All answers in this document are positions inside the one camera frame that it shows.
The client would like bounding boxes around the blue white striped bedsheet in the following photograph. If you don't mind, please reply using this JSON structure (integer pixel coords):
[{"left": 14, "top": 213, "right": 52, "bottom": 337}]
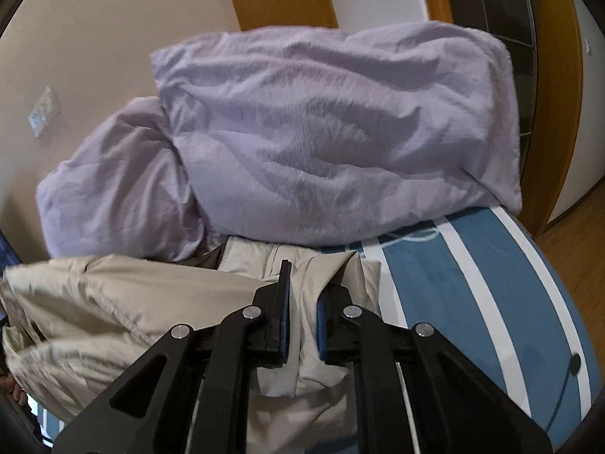
[{"left": 28, "top": 205, "right": 602, "bottom": 454}]

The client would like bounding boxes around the left lavender pillow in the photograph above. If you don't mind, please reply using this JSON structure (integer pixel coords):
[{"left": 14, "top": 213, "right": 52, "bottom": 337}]
[{"left": 36, "top": 96, "right": 205, "bottom": 261}]

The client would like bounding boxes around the lavender pillow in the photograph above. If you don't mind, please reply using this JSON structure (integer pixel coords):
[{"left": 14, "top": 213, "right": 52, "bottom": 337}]
[
  {"left": 36, "top": 96, "right": 205, "bottom": 261},
  {"left": 150, "top": 20, "right": 522, "bottom": 246}
]

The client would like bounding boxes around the right lavender pillow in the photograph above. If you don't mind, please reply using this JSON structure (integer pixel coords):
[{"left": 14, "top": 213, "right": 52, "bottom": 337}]
[{"left": 150, "top": 20, "right": 522, "bottom": 246}]

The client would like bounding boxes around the dark glass wardrobe door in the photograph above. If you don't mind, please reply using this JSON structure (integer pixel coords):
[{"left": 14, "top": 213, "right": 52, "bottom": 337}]
[{"left": 449, "top": 0, "right": 538, "bottom": 167}]

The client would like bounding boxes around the white wall socket panel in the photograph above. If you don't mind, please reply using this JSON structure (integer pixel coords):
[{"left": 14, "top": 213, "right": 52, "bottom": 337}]
[{"left": 28, "top": 86, "right": 59, "bottom": 138}]

